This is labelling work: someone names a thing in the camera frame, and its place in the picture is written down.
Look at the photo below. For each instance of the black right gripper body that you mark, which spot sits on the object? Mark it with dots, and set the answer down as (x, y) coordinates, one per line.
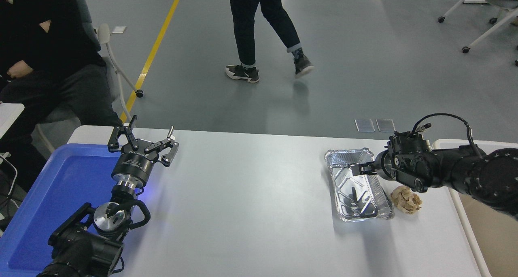
(382, 164)

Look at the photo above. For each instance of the blue plastic tray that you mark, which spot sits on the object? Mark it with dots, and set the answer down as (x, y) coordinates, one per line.
(60, 196)

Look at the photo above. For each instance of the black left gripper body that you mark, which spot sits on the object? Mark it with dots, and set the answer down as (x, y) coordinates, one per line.
(132, 165)

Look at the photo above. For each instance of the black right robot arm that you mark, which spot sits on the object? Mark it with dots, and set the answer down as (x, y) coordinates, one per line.
(477, 175)

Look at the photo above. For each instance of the clear floor plate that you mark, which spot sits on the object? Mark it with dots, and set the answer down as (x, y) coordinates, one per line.
(365, 125)
(386, 125)

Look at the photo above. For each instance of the small white floor sticker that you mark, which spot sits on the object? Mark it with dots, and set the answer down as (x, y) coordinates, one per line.
(119, 30)

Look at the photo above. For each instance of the small white desk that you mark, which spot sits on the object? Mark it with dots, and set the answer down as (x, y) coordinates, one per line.
(9, 115)

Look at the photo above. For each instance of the white-legged wheeled chair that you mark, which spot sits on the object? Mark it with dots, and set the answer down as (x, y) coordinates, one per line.
(485, 30)

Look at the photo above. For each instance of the silver foil tray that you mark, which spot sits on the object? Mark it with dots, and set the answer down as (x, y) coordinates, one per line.
(356, 196)

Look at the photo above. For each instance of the seated person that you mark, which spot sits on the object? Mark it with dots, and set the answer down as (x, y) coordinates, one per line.
(52, 46)

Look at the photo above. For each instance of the large pale bin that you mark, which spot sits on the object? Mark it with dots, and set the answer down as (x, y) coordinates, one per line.
(481, 236)

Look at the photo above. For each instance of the crumpled tan paper ball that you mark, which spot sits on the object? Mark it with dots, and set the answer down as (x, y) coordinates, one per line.
(406, 200)

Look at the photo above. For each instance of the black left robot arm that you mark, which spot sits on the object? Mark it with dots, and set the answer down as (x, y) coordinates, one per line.
(83, 248)

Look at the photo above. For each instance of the white-framed grey chair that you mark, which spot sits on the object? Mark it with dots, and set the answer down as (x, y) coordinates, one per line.
(117, 70)

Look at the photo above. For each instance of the walking person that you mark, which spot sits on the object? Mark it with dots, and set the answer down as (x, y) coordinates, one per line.
(247, 26)

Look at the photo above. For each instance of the person's hand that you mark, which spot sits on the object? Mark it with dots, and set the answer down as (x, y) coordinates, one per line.
(19, 70)
(45, 26)

